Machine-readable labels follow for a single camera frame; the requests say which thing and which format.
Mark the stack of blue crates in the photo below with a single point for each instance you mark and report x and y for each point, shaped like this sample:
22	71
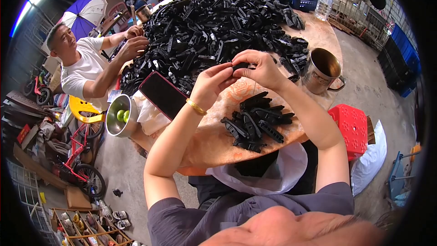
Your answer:
408	49

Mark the white sneaker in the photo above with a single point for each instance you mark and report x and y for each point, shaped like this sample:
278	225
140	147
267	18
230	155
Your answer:
124	224
120	215

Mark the red bicycle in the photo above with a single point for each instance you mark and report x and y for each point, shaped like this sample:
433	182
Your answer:
76	150

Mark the yellow plastic chair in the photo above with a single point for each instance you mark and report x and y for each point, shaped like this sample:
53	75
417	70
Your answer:
80	104

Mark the small red balance bike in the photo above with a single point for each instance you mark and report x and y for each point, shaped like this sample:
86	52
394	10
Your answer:
37	88

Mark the white sack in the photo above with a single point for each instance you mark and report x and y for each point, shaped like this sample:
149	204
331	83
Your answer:
370	160

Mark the heap of junk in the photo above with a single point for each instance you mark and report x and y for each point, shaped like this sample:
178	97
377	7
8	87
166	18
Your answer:
37	133

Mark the phone with red case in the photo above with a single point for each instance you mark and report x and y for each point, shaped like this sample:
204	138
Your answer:
160	92

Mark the red plastic stool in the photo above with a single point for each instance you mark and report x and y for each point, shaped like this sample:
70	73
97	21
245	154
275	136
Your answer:
351	129

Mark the small steel mug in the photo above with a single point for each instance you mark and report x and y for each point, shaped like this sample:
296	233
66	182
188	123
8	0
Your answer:
143	13

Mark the blue hand trolley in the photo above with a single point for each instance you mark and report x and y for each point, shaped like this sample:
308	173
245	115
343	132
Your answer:
397	174

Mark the green fruit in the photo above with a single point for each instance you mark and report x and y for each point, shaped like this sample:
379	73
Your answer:
127	116
120	115

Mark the clear water bottle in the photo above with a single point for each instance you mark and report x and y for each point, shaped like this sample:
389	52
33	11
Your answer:
324	1

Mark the cardboard piece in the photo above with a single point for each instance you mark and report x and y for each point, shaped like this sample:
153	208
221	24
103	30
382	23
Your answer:
76	197

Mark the person's left hand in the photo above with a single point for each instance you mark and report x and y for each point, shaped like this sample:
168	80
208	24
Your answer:
208	88

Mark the blue and white umbrella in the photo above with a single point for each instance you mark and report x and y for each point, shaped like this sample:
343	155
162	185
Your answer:
85	13

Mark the large white plastic bag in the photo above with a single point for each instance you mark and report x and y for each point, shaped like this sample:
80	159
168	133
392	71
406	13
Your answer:
273	181

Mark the single black plastic clip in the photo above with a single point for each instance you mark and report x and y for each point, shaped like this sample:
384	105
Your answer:
240	65

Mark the small pile of assembled clips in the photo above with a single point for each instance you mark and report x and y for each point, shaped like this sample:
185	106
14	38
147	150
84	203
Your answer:
256	123

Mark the person's right hand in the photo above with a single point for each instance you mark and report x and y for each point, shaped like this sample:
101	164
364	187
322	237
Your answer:
268	70

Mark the steel bowl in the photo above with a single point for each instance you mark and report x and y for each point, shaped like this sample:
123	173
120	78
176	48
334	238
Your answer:
114	119

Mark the crumpled white plastic bag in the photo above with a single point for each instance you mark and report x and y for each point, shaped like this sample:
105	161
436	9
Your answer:
150	119

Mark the large steel mug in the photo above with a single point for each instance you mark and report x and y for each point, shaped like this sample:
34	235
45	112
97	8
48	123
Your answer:
319	75

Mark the stack of black crates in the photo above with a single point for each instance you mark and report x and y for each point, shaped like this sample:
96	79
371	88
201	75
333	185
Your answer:
392	65

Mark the person's body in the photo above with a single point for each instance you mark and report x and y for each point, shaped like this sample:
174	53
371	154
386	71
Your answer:
239	218

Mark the large heap of black clips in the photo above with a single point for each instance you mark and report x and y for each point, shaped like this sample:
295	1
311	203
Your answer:
211	24

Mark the black gloves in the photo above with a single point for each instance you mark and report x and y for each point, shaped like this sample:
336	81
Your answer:
292	15

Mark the wooden shoe rack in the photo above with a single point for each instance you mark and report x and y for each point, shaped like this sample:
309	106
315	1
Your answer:
85	229

